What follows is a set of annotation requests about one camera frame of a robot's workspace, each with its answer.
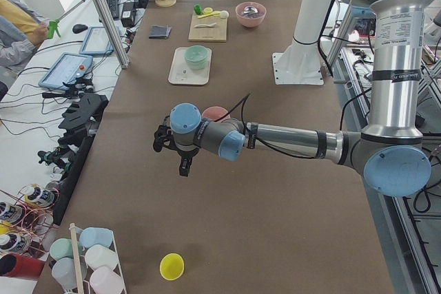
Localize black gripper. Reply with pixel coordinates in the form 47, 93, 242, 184
174, 142, 199, 177

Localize white ceramic spoon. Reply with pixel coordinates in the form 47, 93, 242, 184
193, 22, 218, 29

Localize green bowl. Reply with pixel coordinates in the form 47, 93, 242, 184
184, 45, 209, 70

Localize large pink ice bowl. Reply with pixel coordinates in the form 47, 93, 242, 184
235, 1, 267, 28

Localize cream serving tray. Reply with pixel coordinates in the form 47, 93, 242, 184
168, 47, 212, 85

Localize yellow cup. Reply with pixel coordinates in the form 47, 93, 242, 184
159, 253, 185, 281

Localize black tool holder rack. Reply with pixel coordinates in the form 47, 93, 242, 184
53, 93, 109, 226

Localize blue plastic cup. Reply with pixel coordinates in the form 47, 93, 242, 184
79, 227, 113, 249

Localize white plastic cup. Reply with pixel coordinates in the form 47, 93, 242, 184
85, 244, 119, 270

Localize white cup rack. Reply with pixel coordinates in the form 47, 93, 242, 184
50, 224, 127, 293

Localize bamboo cutting board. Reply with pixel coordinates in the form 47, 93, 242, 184
188, 14, 228, 42

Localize grey folded cloth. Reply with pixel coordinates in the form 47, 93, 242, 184
149, 25, 172, 39

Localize bottle with dark label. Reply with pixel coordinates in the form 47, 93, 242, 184
23, 186, 57, 208

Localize pink plastic cup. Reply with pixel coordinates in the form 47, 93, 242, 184
90, 266, 124, 294

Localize yellow plastic knife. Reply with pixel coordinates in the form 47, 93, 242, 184
196, 11, 221, 19

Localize blue teach pendant far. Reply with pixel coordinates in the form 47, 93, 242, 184
79, 26, 114, 56

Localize blue teach pendant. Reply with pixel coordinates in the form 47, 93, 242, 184
38, 52, 93, 90
79, 26, 114, 56

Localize blue teach pendant near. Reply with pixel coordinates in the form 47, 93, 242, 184
38, 52, 93, 90

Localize green plastic cup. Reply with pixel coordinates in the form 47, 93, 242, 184
49, 238, 74, 261

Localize green lime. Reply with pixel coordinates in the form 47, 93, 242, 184
194, 4, 203, 15

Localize black power adapter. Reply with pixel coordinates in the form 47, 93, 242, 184
120, 1, 136, 28

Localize metal scoop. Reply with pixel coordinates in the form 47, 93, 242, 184
241, 6, 258, 17

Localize grey plastic cup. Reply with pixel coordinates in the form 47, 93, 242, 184
52, 257, 77, 291

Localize black computer mouse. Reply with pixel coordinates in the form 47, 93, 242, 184
72, 23, 88, 34

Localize black keyboard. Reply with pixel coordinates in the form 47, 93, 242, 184
105, 0, 119, 20

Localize red cylinder can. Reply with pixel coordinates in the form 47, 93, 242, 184
1, 253, 45, 280

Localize person in grey jacket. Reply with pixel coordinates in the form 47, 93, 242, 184
1, 0, 49, 73

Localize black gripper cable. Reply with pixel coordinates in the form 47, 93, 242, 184
227, 92, 318, 160

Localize aluminium frame post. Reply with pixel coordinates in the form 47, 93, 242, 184
92, 0, 130, 70

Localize green handle tool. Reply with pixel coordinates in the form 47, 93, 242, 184
48, 19, 61, 39

